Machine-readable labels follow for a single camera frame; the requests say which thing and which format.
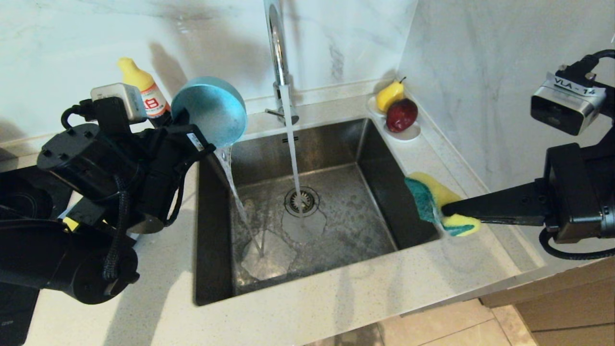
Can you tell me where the teal bowl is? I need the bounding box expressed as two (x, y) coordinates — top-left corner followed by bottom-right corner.
(171, 76), (248, 148)

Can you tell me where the orange dish soap bottle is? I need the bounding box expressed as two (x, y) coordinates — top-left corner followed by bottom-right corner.
(118, 58), (172, 121)

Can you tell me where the yellow sponge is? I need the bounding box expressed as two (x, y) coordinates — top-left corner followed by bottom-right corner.
(405, 172), (482, 237)

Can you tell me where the chrome faucet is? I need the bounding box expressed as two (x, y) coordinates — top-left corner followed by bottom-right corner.
(263, 0), (300, 126)

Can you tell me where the metal sink drain strainer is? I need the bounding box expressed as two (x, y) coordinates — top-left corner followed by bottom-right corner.
(284, 186), (320, 218)

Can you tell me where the stainless steel sink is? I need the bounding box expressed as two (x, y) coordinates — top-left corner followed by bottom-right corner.
(192, 118), (441, 307)

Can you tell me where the running water stream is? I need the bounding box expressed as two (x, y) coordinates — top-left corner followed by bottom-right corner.
(280, 86), (308, 226)

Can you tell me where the light wooden cabinet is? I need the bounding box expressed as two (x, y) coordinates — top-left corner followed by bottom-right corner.
(480, 257), (615, 346)

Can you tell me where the small white fruit dish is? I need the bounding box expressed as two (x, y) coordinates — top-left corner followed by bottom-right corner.
(368, 95), (422, 142)

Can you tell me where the dark red apple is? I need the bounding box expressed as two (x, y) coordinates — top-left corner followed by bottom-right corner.
(386, 98), (419, 133)

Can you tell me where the yellow pear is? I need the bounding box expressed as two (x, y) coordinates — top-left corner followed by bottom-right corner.
(375, 76), (406, 113)

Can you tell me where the black induction cooktop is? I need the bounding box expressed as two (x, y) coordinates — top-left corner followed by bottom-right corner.
(0, 166), (73, 346)

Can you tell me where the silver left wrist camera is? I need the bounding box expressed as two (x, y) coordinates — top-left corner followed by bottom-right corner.
(90, 83), (148, 124)

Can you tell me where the black camera cable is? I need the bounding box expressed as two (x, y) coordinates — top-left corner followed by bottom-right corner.
(538, 49), (615, 261)

